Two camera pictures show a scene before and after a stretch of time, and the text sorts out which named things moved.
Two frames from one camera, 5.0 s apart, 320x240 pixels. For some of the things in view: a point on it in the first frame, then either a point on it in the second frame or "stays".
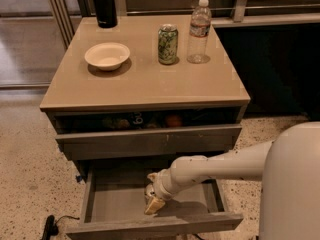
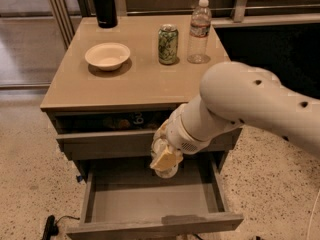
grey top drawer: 93,135 stays
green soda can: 168,44 stays
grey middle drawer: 113,205 stays
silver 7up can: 149,193 to 158,145
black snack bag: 136,120 stays
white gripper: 159,186 to 179,135
